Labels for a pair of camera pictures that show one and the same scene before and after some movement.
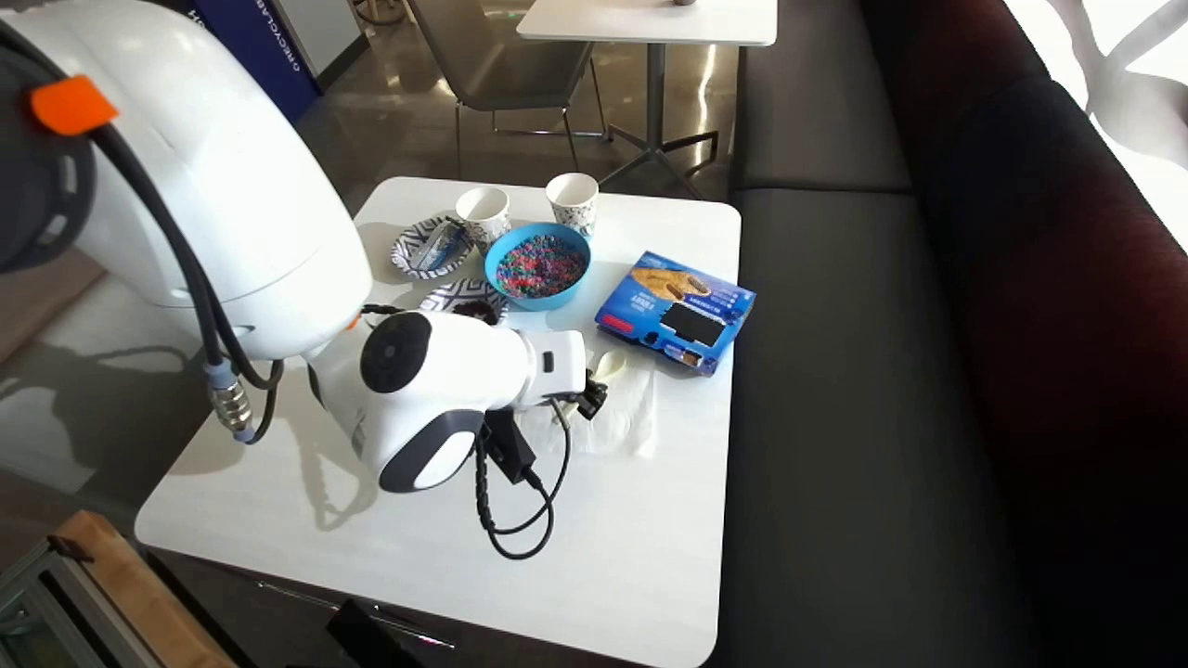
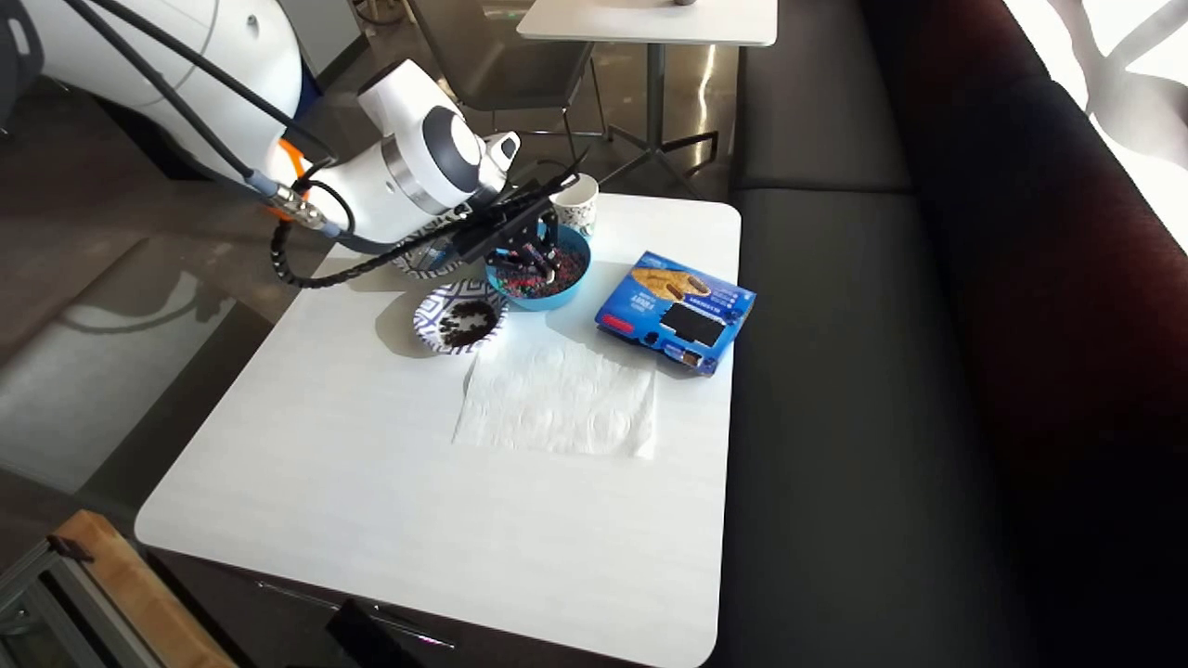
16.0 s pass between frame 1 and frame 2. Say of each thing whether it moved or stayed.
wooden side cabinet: stayed
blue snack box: stayed
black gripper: moved
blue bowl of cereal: stayed
